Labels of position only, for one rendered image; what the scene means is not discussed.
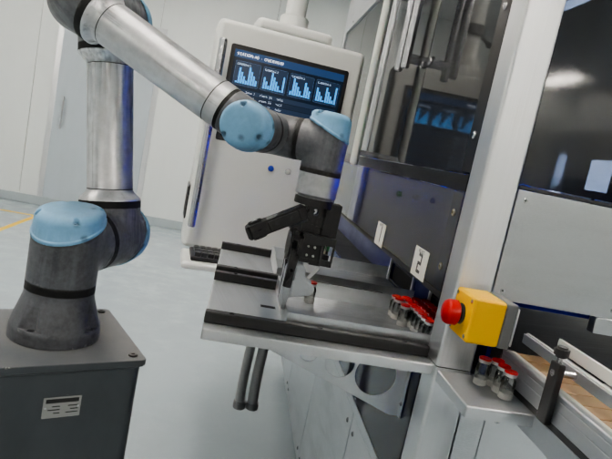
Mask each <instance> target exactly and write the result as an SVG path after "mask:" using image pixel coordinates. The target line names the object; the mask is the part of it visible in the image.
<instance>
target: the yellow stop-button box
mask: <svg viewBox="0 0 612 459"><path fill-rule="evenodd" d="M455 299H456V300H459V301H460V303H461V307H462V313H461V318H460V320H459V322H458V323H457V324H455V325H451V324H449V327H450V329H451V330H452V331H454V332H455V333H456V334H457V335H458V336H459V337H460V338H461V339H462V340H463V341H464V342H467V343H473V344H479V345H484V346H490V347H496V348H499V349H505V350H507V349H508V345H509V342H510V339H511V335H512V331H513V328H514V325H515V318H516V314H517V312H518V308H519V307H518V305H516V304H515V303H513V302H512V301H510V300H508V299H507V298H506V297H504V296H502V295H501V294H499V293H496V292H491V291H490V292H488V291H480V290H475V289H470V288H465V287H459V288H458V291H457V294H456V298H455Z"/></svg>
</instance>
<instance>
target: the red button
mask: <svg viewBox="0 0 612 459"><path fill-rule="evenodd" d="M461 313H462V307H461V303H460V301H459V300H454V299H447V300H445V301H444V303H443V305H442V308H441V319H442V321H443V322H444V323H446V324H451V325H455V324H457V323H458V322H459V320H460V318H461Z"/></svg>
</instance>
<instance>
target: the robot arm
mask: <svg viewBox="0 0 612 459"><path fill-rule="evenodd" d="M46 2H47V6H48V8H49V11H50V13H51V15H52V16H53V17H54V18H55V20H56V21H57V22H58V23H59V24H60V25H61V26H62V27H64V28H65V29H67V30H69V31H71V32H73V33H74V34H76V35H77V52H78V53H79V54H80V55H81V56H82V57H83V58H84V59H85V61H86V62H87V189H86V191H85V192H84V193H83V194H82V195H81V196H79V197H78V201H55V202H49V203H46V204H44V205H42V206H40V207H39V208H38V209H37V210H36V211H35V213H34V217H33V222H32V224H31V226H30V230H29V233H30V241H29V248H28V254H27V262H26V268H25V282H24V288H23V291H22V293H21V295H20V297H19V299H18V301H17V303H16V305H15V307H14V309H13V311H12V313H11V315H10V316H9V318H8V321H7V326H6V336H7V338H8V339H9V340H11V341H12V342H15V343H17V344H19V345H22V346H25V347H28V348H32V349H37V350H44V351H69V350H76V349H80V348H84V347H87V346H89V345H91V344H93V343H95V342H96V341H97V339H98V336H99V331H100V322H99V318H98V313H97V304H96V299H95V292H96V286H97V275H98V271H99V270H103V269H107V268H110V267H113V266H118V265H123V264H126V263H128V262H130V261H131V260H133V259H135V258H136V257H138V256H139V255H140V254H141V253H142V252H143V251H144V250H145V248H146V247H147V245H148V241H149V237H150V226H149V223H148V219H147V217H145V215H144V213H143V212H142V211H141V199H140V197H139V196H138V195H137V194H136V193H135V192H134V190H133V118H134V70H136V71H137V72H139V74H140V75H142V76H143V77H145V78H146V79H147V80H149V81H150V82H151V83H153V84H154V85H155V86H157V87H159V88H160V89H161V90H163V91H164V92H165V93H167V94H168V95H169V96H171V97H172V98H174V99H175V100H177V101H178V102H179V103H180V104H181V105H182V106H184V107H185V108H187V109H188V110H189V111H191V112H192V113H193V114H195V115H196V116H198V117H199V118H201V119H202V120H203V121H205V122H206V123H207V124H209V125H210V126H211V127H213V128H215V129H216V130H217V131H218V132H219V133H220V134H221V135H222V136H223V138H224V139H225V141H226V142H227V143H228V144H229V145H231V146H232V147H234V148H235V149H237V150H240V151H244V152H259V153H266V154H272V155H276V156H280V157H285V158H292V159H297V160H301V166H300V171H299V176H298V180H297V184H296V189H295V191H296V192H298V194H295V198H294V201H295V202H298V203H300V204H299V205H296V206H294V207H291V208H289V209H285V210H283V211H280V212H278V213H275V214H272V215H270V216H268V217H265V218H263V219H261V218H259V219H254V220H252V221H250V222H248V224H247V225H246V226H245V230H246V233H247V236H248V238H249V240H259V239H262V238H264V237H266V236H267V235H268V234H270V233H272V232H274V231H277V230H281V229H284V228H286V227H289V228H290V229H289V232H288V236H287V239H286V244H285V251H284V254H285V255H284V260H283V264H282V270H281V275H280V286H279V292H278V301H279V304H280V308H281V309H284V308H285V305H286V302H287V299H288V298H289V297H301V296H310V295H312V294H313V291H314V287H313V285H311V280H309V279H308V278H307V277H305V272H306V269H305V267H304V266H303V262H306V263H308V264H309V265H313V266H318V267H320V266H322V267H327V268H330V267H331V265H332V258H333V254H334V251H335V246H336V242H337V240H336V234H337V230H338V226H339V222H340V217H341V214H342V206H341V205H340V204H336V203H333V202H332V200H335V199H336V196H337V191H338V187H339V184H340V178H341V174H342V167H343V163H344V159H345V155H346V151H347V147H348V146H349V138H350V134H351V128H352V121H351V120H350V118H349V117H347V116H345V115H343V114H339V113H335V112H331V111H327V110H321V109H315V110H313V111H312V113H311V116H310V119H308V118H302V117H294V116H290V115H285V114H282V113H278V112H276V111H273V110H271V109H269V108H266V107H264V106H263V105H261V104H260V103H258V102H257V101H256V100H254V99H253V98H252V97H250V96H248V95H247V94H246V93H244V92H243V91H241V90H240V89H238V88H237V87H235V86H234V85H233V84H231V83H230V82H229V81H228V80H227V79H225V78H224V77H223V76H221V75H220V74H218V73H217V72H215V71H214V70H213V69H211V68H210V67H209V66H207V65H205V64H204V63H203V62H201V61H200V60H199V59H197V58H196V57H194V56H193V55H192V54H191V53H190V52H188V51H187V50H185V49H184V48H183V47H181V46H180V45H178V44H177V43H175V42H174V41H173V40H171V39H170V38H169V37H167V36H166V35H164V34H163V33H161V32H160V31H159V30H157V29H156V28H155V27H154V26H153V24H152V17H151V13H150V11H149V9H148V6H147V5H146V3H145V2H144V1H143V0H46ZM302 204H304V205H305V206H303V205H302ZM315 209H316V210H317V212H316V213H315V214H314V212H315ZM330 247H332V252H331V259H330V261H328V259H329V256H328V252H329V248H330Z"/></svg>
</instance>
